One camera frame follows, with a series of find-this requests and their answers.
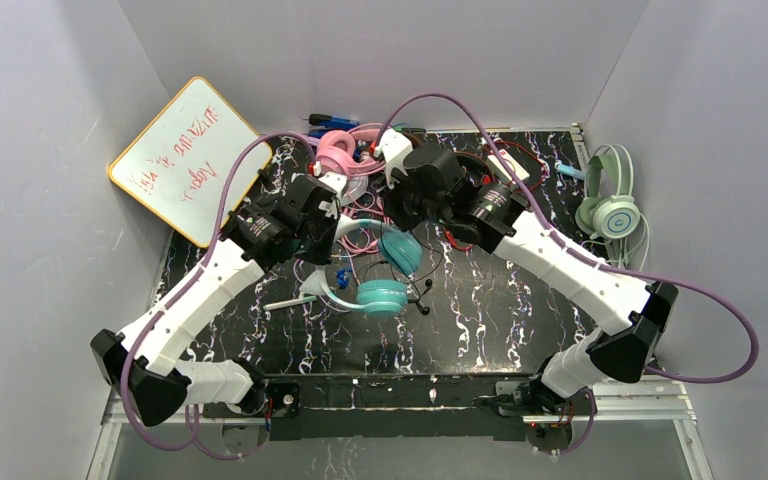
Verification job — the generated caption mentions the mint green headphones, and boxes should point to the mint green headphones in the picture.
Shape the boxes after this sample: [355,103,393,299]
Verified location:
[575,144,651,268]

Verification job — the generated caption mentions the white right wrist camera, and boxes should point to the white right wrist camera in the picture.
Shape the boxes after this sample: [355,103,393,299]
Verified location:
[372,129,413,189]

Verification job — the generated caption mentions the blue black tool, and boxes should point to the blue black tool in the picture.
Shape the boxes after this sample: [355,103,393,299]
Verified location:
[305,113,360,131]

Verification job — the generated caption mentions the white red small box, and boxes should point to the white red small box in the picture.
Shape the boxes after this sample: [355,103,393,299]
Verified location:
[486,149,530,188]

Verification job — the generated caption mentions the white green marker pen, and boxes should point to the white green marker pen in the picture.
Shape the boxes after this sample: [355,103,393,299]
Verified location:
[262,295,317,311]

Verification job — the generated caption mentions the teal white cat-ear headphones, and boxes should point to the teal white cat-ear headphones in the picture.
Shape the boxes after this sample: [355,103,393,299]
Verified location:
[300,216,428,317]

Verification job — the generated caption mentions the white board yellow frame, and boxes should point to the white board yellow frame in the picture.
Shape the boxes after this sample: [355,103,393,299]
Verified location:
[108,76,258,248]

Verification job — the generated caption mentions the red headphones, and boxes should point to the red headphones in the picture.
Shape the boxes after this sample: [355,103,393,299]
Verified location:
[443,151,495,252]

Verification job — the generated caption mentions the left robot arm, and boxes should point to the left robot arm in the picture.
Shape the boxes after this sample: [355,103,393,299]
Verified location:
[90,173,348,427]

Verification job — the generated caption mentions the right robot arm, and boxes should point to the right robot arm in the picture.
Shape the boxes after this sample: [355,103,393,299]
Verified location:
[374,144,677,412]

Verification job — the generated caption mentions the pink headphones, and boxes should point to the pink headphones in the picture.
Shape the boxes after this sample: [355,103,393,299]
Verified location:
[291,123,384,205]

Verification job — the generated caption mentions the black table front rail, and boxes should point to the black table front rail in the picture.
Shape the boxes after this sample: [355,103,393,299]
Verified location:
[201,374,574,444]

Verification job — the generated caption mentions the light blue pen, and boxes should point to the light blue pen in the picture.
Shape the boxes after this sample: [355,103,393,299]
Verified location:
[555,162,586,181]

